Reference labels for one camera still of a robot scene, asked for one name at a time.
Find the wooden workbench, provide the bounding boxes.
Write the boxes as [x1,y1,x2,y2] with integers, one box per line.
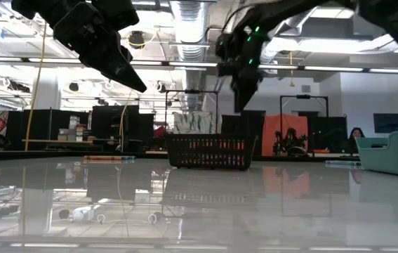
[21,138,96,145]

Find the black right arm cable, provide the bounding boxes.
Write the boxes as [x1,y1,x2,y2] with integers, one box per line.
[219,3,256,36]

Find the silver ventilation duct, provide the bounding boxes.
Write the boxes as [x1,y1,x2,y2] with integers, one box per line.
[254,6,326,71]
[168,0,217,110]

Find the thin yellow cable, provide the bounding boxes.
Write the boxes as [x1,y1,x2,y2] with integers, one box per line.
[119,89,135,153]

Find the stacked storage boxes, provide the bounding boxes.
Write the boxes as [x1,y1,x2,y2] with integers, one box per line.
[57,115,88,142]

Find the LED strip light bar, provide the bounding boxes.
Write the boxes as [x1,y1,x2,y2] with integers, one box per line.
[0,56,398,74]

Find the black plastic basket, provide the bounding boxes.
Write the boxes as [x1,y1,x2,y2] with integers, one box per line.
[164,133,258,171]

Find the orange fabric panel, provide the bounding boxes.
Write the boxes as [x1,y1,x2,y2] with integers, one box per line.
[261,113,309,157]

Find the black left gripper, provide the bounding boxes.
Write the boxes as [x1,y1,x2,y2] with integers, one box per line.
[11,0,148,94]

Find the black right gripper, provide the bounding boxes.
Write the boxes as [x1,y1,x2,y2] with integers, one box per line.
[215,24,268,112]

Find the orange crayon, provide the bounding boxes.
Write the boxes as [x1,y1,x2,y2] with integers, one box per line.
[83,155,122,162]

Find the black partition screen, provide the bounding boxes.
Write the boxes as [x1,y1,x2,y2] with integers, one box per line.
[91,104,154,153]
[307,115,348,153]
[220,109,266,156]
[7,108,91,151]

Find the person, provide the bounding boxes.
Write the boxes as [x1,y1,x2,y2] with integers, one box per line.
[347,126,366,154]

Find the black round ceiling camera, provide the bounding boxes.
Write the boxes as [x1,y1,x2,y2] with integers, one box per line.
[127,30,146,49]

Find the black aluminium table frame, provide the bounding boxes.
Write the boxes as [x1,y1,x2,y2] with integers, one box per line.
[0,149,361,162]

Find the clear plastic wrapped bundle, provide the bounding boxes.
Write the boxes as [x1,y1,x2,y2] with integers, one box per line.
[173,110,218,134]

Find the teal plastic bin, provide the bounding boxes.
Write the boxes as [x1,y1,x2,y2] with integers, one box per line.
[355,130,398,178]

